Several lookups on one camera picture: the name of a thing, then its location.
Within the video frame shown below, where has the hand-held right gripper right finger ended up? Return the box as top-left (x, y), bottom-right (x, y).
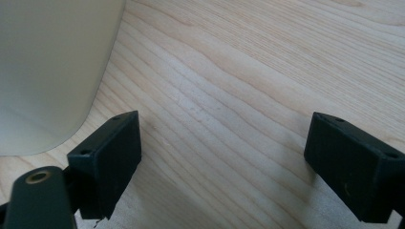
top-left (303, 111), bottom-right (405, 224)

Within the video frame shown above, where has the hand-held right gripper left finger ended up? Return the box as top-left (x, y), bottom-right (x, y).
top-left (66, 110), bottom-right (143, 221)

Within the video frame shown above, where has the white square container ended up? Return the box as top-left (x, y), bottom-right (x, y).
top-left (0, 0), bottom-right (127, 157)

